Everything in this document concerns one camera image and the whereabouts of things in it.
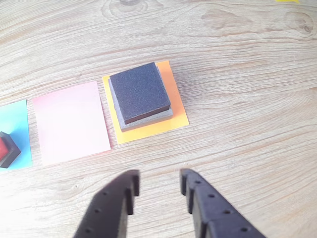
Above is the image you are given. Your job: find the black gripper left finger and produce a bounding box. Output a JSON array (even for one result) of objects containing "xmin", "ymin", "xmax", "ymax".
[{"xmin": 73, "ymin": 170, "xmax": 141, "ymax": 238}]

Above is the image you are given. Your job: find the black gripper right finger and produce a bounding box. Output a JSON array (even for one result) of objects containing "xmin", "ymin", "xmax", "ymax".
[{"xmin": 179, "ymin": 168, "xmax": 267, "ymax": 238}]

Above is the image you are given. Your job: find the small black cube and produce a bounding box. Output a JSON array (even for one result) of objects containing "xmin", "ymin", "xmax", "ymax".
[{"xmin": 0, "ymin": 131, "xmax": 22, "ymax": 169}]

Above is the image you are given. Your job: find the medium black block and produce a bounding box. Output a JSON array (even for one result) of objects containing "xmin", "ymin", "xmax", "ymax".
[{"xmin": 109, "ymin": 61, "xmax": 172, "ymax": 125}]

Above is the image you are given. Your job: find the small red cube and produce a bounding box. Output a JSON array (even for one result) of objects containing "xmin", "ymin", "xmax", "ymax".
[{"xmin": 0, "ymin": 137, "xmax": 10, "ymax": 161}]

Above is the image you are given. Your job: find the orange paper sheet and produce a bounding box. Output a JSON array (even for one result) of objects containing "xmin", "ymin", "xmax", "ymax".
[{"xmin": 102, "ymin": 60, "xmax": 190, "ymax": 145}]

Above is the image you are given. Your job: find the pink paper sheet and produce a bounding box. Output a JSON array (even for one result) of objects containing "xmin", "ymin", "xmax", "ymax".
[{"xmin": 32, "ymin": 80, "xmax": 111, "ymax": 167}]

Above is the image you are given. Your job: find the large flat black block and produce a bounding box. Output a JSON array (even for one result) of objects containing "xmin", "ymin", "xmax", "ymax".
[{"xmin": 107, "ymin": 71, "xmax": 174, "ymax": 132}]

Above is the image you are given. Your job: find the blue paper sheet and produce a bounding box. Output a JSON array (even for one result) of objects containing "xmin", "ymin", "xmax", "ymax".
[{"xmin": 0, "ymin": 99, "xmax": 33, "ymax": 172}]

